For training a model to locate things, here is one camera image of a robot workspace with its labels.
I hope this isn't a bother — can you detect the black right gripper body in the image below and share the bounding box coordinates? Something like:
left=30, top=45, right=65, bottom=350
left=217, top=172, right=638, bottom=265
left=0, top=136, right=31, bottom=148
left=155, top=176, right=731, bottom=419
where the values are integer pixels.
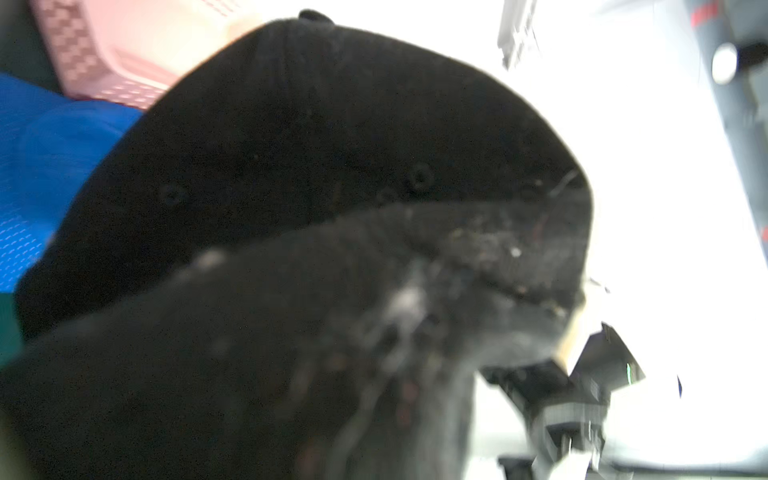
left=481, top=324, right=645, bottom=479

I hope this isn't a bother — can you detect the black baseball cap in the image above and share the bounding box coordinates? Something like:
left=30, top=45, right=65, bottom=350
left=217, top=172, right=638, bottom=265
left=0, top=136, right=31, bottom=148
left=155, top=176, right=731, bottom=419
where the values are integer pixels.
left=1, top=12, right=593, bottom=479

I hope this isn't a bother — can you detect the blue baseball cap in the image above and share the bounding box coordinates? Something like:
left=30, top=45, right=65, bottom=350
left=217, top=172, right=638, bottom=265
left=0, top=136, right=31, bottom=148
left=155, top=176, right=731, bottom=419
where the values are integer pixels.
left=1, top=74, right=141, bottom=293

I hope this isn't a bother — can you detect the pink perforated plastic basket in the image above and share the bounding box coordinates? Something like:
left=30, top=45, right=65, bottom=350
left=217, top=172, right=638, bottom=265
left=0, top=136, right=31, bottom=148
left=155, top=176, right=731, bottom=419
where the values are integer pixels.
left=30, top=0, right=264, bottom=110

